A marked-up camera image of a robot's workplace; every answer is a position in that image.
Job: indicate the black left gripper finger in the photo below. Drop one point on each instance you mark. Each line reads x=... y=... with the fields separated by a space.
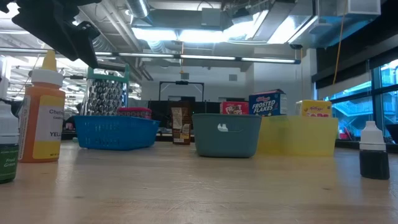
x=87 y=40

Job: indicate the red sprinkles packet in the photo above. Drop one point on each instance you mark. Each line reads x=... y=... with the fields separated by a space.
x=133 y=112

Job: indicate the teal plastic bin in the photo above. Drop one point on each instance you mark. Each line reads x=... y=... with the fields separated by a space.
x=227 y=143

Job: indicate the blue Frosted Flakes cereal box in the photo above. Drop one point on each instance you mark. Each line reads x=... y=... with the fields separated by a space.
x=267 y=104

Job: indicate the steel box grater teal trim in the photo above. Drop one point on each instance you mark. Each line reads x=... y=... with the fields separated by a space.
x=105 y=96

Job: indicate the yellow food colouring squeeze bottle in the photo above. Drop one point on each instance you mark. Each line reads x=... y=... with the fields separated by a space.
x=42 y=124

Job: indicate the blue plastic basket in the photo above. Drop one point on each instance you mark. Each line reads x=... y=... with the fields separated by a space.
x=115 y=133

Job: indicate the black partition panels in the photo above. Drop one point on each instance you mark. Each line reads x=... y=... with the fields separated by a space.
x=158 y=118

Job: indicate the long LED light bar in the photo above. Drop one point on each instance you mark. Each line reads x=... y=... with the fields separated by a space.
x=205 y=57

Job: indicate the brown foil pouch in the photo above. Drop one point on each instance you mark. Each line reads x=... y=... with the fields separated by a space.
x=181 y=124

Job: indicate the green label dropper bottle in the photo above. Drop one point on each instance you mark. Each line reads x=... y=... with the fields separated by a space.
x=7 y=161

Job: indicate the red Froot Loops cereal box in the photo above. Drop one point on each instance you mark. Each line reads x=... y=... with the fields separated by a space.
x=234 y=108

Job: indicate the translucent yellow plastic bin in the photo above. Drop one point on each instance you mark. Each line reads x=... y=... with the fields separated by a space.
x=298 y=137

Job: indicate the yellow Corn Pops cereal box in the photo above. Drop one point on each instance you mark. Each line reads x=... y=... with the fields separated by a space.
x=314 y=109

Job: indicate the wide dark liquid dropper bottle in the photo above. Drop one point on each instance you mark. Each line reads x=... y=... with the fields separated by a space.
x=374 y=165

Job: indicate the black metal gantry frame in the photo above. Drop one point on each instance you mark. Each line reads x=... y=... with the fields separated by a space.
x=182 y=82

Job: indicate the black aluminium table frame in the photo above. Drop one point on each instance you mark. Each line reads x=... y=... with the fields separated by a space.
x=349 y=144

